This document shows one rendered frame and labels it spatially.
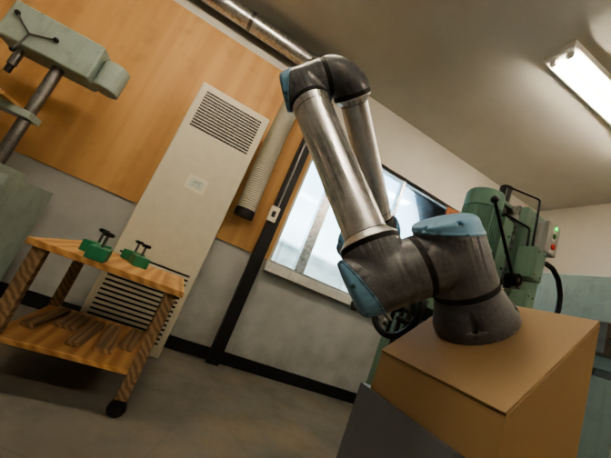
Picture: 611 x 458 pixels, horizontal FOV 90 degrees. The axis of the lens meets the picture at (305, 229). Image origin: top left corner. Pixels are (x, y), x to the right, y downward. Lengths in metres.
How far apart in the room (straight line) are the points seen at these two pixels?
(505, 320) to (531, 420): 0.20
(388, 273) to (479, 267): 0.19
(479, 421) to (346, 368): 2.37
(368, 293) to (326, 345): 2.17
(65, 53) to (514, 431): 2.43
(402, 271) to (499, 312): 0.23
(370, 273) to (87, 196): 2.18
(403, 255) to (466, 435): 0.33
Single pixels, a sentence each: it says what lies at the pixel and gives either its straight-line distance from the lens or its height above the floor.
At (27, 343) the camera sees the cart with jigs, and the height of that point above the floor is 0.18.
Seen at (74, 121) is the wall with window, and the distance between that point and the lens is 2.70.
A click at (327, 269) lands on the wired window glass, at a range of 2.80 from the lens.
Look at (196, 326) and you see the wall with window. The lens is 2.53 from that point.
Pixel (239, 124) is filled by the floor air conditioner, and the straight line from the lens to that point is 2.36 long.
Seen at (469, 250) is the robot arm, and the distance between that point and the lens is 0.74.
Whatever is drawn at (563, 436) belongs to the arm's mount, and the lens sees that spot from 0.80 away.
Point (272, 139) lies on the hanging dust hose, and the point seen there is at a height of 1.72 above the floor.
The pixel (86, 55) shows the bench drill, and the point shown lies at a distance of 2.34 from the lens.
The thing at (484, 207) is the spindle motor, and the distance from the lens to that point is 1.69.
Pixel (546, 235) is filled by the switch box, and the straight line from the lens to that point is 1.89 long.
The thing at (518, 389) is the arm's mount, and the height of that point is 0.69.
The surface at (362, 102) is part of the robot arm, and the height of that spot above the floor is 1.29.
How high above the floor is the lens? 0.69
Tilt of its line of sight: 12 degrees up
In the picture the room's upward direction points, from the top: 22 degrees clockwise
